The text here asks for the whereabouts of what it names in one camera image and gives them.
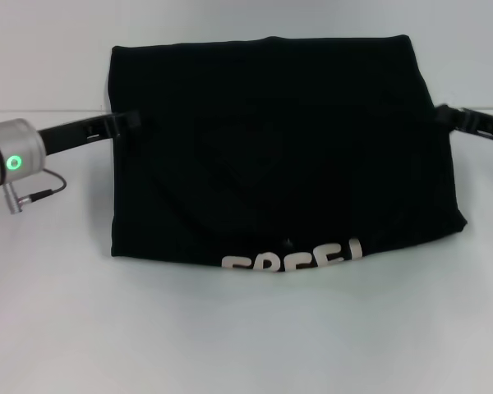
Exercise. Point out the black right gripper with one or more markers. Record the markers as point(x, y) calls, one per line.
point(485, 125)

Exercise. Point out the black shirt with white print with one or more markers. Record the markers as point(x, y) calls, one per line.
point(279, 156)

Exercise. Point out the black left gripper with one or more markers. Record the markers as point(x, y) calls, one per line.
point(78, 131)

